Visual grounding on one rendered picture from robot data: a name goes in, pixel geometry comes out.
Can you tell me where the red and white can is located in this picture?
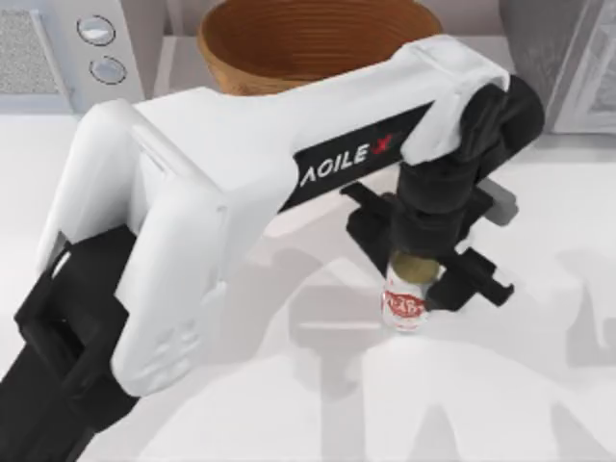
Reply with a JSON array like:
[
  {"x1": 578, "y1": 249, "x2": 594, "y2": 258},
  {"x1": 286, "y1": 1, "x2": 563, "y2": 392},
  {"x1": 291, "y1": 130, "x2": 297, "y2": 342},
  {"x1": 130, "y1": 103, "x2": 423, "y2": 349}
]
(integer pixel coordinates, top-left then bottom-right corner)
[{"x1": 378, "y1": 251, "x2": 443, "y2": 334}]

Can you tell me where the pale grey rounded box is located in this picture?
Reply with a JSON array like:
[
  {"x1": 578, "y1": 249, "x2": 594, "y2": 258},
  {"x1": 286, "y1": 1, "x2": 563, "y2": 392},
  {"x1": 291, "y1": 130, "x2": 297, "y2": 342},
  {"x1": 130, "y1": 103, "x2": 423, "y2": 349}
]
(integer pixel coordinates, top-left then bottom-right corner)
[{"x1": 480, "y1": 184, "x2": 522, "y2": 226}]

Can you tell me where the brown woven basket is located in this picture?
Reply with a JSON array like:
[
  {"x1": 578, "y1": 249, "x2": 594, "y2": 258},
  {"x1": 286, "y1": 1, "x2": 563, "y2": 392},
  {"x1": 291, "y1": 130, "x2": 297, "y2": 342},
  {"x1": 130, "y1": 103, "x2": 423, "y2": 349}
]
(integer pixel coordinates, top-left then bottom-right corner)
[{"x1": 195, "y1": 0, "x2": 445, "y2": 99}]

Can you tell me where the round grey microwave knob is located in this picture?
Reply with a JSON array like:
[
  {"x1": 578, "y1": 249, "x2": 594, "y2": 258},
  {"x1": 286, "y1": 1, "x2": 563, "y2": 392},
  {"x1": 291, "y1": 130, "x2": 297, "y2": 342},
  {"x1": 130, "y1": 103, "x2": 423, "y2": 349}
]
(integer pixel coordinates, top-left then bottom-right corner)
[
  {"x1": 76, "y1": 13, "x2": 117, "y2": 45},
  {"x1": 89, "y1": 55, "x2": 129, "y2": 85}
]

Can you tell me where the pale microwave oven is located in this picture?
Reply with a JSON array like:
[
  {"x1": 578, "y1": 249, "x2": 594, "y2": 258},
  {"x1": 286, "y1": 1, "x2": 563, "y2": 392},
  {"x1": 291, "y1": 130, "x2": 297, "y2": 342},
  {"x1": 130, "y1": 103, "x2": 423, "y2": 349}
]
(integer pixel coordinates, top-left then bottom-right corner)
[{"x1": 0, "y1": 0, "x2": 170, "y2": 116}]

